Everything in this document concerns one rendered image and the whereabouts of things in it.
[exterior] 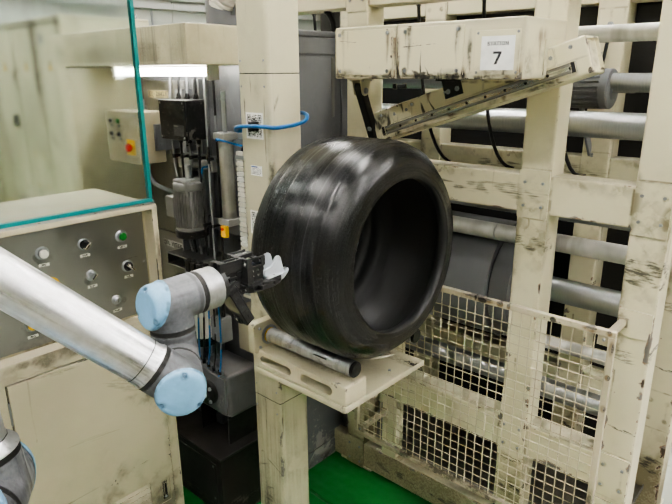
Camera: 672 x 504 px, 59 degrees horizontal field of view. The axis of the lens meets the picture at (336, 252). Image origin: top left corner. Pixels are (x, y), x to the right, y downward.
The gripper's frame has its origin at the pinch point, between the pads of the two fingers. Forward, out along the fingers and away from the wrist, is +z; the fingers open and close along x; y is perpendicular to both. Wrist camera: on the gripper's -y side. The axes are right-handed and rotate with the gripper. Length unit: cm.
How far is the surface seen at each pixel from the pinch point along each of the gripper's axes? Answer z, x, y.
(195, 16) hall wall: 627, 905, 148
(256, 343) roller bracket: 11.9, 26.0, -31.2
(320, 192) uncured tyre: 8.4, -4.6, 18.7
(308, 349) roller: 15.3, 7.6, -28.5
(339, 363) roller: 15.1, -4.2, -28.7
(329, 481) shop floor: 63, 45, -120
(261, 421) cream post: 22, 38, -68
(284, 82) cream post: 29, 28, 43
